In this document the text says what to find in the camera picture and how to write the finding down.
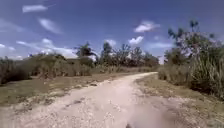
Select row of trees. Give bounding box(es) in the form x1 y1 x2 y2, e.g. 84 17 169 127
74 41 161 73

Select pale gravel dirt path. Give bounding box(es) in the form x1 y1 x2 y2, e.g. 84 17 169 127
0 71 201 128

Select low green bushes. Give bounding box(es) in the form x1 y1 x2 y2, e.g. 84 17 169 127
0 53 96 85

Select dry grass verge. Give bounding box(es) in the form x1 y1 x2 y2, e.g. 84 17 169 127
0 67 153 108
134 73 224 128

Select tall grass and bushes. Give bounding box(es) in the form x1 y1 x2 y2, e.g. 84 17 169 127
157 20 224 100

